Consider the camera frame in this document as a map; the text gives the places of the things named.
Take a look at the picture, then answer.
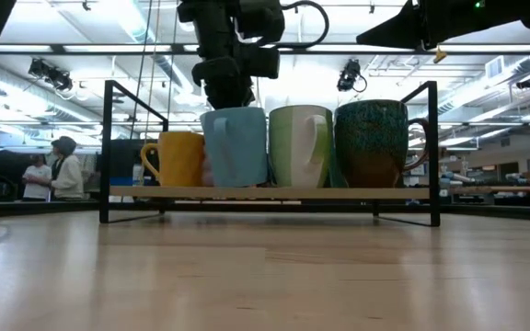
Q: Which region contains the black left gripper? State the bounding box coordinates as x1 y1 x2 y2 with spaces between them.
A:
177 0 281 110

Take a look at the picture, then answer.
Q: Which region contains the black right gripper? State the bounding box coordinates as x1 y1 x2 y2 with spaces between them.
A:
355 0 524 51

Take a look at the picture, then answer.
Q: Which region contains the light blue mug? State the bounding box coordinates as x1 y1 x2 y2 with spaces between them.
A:
199 107 270 188

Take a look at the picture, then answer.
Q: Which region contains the yellow mug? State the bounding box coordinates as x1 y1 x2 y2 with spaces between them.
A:
139 131 206 188

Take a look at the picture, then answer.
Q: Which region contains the green and white mug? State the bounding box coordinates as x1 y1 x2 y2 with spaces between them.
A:
268 104 335 188

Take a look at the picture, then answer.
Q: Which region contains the teal speckled mug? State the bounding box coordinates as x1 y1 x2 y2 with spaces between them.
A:
333 99 431 188

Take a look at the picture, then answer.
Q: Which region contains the black metal wooden shelf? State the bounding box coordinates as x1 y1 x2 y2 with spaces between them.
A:
98 79 442 229

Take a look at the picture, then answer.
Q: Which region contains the black background panel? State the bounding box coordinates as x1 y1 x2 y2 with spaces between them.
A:
109 137 161 186

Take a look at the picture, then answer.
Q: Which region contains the dark green mug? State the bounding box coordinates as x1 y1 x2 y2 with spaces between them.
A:
328 137 348 188

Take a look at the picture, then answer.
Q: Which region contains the black ceiling spotlight cluster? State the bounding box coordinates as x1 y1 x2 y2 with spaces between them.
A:
28 58 74 92

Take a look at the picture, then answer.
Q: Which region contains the person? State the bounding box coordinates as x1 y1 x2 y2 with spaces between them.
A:
50 135 86 201
21 154 53 202

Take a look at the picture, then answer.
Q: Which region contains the wooden background workbench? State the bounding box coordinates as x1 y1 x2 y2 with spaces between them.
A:
448 183 530 208

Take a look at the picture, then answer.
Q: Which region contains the black camera with cable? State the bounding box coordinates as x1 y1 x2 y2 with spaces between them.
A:
336 58 368 93

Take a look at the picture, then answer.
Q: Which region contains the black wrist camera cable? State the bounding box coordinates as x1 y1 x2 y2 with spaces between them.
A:
258 0 330 51

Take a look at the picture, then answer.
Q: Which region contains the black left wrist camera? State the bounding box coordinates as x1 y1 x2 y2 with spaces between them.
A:
236 0 286 43

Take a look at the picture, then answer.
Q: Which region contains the black table frame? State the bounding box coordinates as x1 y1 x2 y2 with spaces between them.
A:
0 42 530 57

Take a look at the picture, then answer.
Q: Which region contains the black table edge rail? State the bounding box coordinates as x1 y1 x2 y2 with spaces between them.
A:
0 200 530 223

